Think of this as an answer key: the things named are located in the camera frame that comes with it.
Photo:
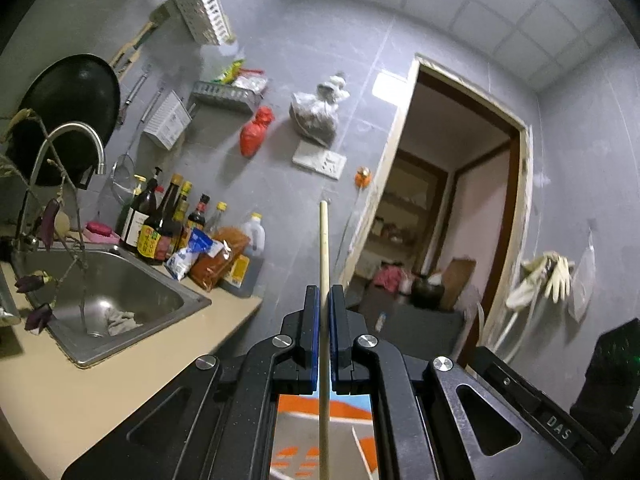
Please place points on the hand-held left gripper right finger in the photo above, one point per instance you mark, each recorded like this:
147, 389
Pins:
336, 340

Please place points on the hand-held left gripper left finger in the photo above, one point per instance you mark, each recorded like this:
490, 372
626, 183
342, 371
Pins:
314, 340

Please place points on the wooden chopstick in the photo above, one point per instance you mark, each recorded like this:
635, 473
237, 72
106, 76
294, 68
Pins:
324, 260

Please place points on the orange blue brown tablecloth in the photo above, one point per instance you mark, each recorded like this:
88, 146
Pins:
300, 410

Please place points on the pink cloth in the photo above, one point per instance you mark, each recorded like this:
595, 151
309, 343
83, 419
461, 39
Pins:
392, 276

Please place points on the dark clay pot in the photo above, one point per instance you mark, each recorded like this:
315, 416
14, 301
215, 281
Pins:
427, 292

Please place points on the large oil jug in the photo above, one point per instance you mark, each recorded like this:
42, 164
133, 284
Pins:
252, 245

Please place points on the brown snack packet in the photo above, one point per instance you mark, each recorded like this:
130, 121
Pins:
220, 260

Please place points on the pale rubber gloves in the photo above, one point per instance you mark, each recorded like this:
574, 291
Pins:
542, 275

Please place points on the cardboard piece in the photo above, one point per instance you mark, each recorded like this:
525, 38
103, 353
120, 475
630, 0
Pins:
457, 280

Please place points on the blue white packet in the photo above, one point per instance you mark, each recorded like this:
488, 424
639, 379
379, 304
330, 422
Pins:
192, 255

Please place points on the clear yellow-cap bottle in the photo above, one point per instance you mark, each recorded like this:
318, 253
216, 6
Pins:
217, 220

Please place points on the red-cap sauce bottle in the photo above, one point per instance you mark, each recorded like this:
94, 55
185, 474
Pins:
198, 217

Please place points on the yellow-cap sauce bottle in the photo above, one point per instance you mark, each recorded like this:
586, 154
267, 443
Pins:
181, 215

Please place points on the yellow-label soy sauce bottle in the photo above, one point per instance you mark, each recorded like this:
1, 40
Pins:
155, 242

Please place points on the grey rag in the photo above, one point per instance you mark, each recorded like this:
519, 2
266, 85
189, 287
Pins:
122, 321

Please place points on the stainless steel sink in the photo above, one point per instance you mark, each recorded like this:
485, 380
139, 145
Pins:
125, 280

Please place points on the red plastic bag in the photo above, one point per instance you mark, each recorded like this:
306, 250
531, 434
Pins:
252, 135

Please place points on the dark pump bottle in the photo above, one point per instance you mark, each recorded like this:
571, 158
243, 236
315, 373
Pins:
150, 195

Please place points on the green wine bottle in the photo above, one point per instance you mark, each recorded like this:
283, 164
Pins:
129, 220

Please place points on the grey plastic bag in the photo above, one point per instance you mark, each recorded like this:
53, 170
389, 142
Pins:
315, 117

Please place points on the pink soap dish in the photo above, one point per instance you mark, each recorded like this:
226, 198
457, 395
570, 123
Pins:
100, 231

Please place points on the metal strainer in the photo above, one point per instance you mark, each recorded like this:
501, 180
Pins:
123, 172

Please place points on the small white plastic basket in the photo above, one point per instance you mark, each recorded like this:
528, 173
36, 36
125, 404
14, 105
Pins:
167, 120

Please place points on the white snack packet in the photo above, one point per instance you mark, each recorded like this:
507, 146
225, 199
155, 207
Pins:
250, 80

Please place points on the yellow green snack packet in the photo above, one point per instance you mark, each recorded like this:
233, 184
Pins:
229, 72

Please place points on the dried flower stem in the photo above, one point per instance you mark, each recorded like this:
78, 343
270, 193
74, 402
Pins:
47, 220

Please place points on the steel faucet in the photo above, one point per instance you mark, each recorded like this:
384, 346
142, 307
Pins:
75, 127

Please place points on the black wok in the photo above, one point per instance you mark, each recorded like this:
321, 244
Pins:
65, 105

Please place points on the large white plastic basket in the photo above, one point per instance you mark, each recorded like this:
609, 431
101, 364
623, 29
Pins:
202, 10

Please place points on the clear plastic wall bag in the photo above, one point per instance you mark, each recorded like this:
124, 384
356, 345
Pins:
582, 280

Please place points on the orange wall hook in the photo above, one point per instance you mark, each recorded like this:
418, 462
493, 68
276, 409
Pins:
362, 176

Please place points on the wooden door frame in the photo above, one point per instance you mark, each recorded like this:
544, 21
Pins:
390, 170

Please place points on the white wall socket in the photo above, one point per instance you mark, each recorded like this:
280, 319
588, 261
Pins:
320, 160

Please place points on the metal wall shelf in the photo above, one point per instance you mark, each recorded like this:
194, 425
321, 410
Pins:
222, 97

